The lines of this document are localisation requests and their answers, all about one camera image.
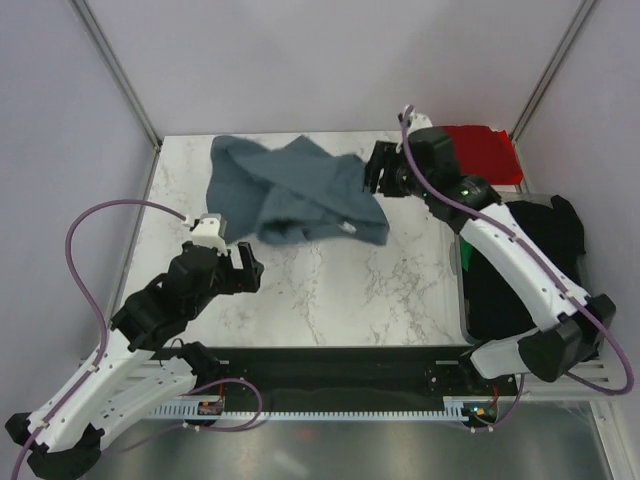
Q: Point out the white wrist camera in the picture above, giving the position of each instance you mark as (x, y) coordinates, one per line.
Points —
(413, 121)
(207, 231)

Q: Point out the white slotted cable duct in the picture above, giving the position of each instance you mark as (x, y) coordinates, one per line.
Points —
(194, 410)

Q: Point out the black t shirt pile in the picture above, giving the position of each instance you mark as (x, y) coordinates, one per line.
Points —
(546, 292)

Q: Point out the clear plastic bin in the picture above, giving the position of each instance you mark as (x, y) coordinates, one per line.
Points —
(490, 309)

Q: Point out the right aluminium frame post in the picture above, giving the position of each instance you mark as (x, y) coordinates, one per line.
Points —
(570, 36)

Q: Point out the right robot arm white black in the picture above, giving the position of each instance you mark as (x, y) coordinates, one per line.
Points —
(566, 318)

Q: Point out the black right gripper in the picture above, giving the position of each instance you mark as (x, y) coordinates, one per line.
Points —
(385, 155)

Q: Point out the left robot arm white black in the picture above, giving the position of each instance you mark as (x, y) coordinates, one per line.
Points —
(65, 438)

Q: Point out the left aluminium frame post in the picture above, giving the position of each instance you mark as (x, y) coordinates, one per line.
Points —
(90, 22)

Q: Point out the black mounting base rail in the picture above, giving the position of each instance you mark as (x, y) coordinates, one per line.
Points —
(322, 378)

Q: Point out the blue grey t shirt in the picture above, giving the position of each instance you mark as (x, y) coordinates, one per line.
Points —
(290, 195)

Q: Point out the aluminium frame post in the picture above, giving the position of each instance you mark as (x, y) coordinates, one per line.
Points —
(570, 36)
(90, 22)

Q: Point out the green t shirt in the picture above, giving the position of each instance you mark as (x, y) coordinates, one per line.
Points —
(466, 252)

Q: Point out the folded red t shirt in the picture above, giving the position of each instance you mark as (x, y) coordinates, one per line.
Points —
(487, 153)

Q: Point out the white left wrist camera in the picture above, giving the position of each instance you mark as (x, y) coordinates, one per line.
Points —
(207, 231)

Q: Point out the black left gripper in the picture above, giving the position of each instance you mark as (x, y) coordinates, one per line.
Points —
(251, 272)

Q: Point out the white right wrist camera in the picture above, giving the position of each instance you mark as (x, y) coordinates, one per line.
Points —
(413, 121)

